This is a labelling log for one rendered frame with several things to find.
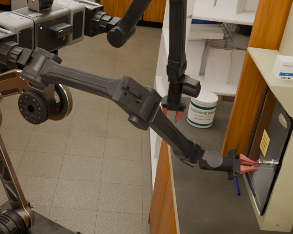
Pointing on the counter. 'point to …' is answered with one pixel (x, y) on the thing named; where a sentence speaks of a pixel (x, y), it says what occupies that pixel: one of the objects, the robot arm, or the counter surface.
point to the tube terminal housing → (292, 48)
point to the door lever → (262, 163)
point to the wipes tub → (202, 109)
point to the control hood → (257, 59)
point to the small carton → (284, 67)
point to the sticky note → (264, 143)
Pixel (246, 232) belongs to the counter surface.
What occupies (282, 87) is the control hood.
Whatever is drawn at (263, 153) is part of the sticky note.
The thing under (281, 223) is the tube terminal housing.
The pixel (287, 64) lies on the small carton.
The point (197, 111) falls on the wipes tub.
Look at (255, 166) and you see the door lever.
